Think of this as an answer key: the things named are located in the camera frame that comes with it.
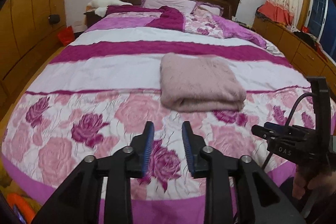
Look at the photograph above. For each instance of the dark wooden nightstand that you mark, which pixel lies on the dark wooden nightstand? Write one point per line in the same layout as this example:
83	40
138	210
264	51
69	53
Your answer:
91	18

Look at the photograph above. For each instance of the pink knitted sweater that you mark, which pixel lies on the pink knitted sweater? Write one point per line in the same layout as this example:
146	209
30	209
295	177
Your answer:
199	84

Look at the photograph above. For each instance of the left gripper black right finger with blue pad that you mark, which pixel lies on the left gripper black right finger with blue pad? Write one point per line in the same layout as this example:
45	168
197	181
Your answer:
237	189

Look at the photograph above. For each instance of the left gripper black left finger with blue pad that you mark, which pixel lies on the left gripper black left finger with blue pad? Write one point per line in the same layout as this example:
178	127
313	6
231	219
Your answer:
77	199

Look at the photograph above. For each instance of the pink ruffled pillow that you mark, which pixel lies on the pink ruffled pillow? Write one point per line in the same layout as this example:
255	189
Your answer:
183	6

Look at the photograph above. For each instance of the orange item on floor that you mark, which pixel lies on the orange item on floor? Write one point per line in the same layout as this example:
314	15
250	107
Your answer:
21	208

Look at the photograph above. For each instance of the dark clothes on cabinet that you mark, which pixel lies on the dark clothes on cabinet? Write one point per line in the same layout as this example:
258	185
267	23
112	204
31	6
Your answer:
306	38

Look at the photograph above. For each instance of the red bag on floor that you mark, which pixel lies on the red bag on floor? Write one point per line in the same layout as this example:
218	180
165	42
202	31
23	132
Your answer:
66	36

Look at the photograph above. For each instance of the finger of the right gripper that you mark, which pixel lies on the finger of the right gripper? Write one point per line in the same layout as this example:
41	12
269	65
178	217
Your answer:
269	131

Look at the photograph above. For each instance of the orange wooden wardrobe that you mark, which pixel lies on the orange wooden wardrobe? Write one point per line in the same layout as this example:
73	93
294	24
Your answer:
27	41

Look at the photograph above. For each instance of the wooden low cabinet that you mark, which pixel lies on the wooden low cabinet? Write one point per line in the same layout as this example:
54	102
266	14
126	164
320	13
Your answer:
302	56

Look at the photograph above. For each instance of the small black hanging bag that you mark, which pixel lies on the small black hanging bag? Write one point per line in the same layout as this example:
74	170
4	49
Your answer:
54	19

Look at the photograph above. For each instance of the white plush toy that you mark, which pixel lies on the white plush toy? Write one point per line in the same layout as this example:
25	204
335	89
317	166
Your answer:
99	7

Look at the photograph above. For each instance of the person's right hand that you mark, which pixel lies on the person's right hand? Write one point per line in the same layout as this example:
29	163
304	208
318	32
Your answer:
324	181

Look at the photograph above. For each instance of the floral pink purple bedspread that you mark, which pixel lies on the floral pink purple bedspread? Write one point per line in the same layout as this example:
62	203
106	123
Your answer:
100	91

